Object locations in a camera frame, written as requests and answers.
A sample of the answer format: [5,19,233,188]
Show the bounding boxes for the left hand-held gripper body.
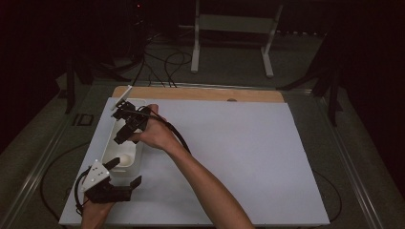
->
[80,159,134,205]

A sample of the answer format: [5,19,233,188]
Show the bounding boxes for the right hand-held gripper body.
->
[110,84,151,132]

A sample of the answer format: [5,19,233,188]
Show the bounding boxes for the white egg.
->
[117,153,135,167]

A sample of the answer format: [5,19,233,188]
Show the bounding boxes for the white rectangular plastic container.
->
[99,97,148,188]

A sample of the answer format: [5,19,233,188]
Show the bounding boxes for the person's left hand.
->
[80,196,117,229]

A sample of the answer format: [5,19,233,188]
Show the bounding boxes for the person's right hand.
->
[129,104,185,156]

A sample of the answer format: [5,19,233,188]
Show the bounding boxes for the black tripod stand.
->
[276,30,344,128]
[63,52,133,115]

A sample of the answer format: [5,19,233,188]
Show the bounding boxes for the white table cover sheet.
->
[58,96,330,227]

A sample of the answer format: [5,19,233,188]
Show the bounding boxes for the white metal stand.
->
[190,0,285,79]

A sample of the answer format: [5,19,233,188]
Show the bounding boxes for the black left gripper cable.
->
[74,168,92,218]

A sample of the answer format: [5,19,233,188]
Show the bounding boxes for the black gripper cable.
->
[137,106,192,156]
[74,168,92,218]

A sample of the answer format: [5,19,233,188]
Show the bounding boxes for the black floor cable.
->
[39,141,93,223]
[132,31,194,89]
[311,170,343,223]

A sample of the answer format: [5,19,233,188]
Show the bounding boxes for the black rectangular floor bracket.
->
[72,114,95,127]

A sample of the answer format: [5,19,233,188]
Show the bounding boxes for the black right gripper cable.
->
[137,106,192,156]

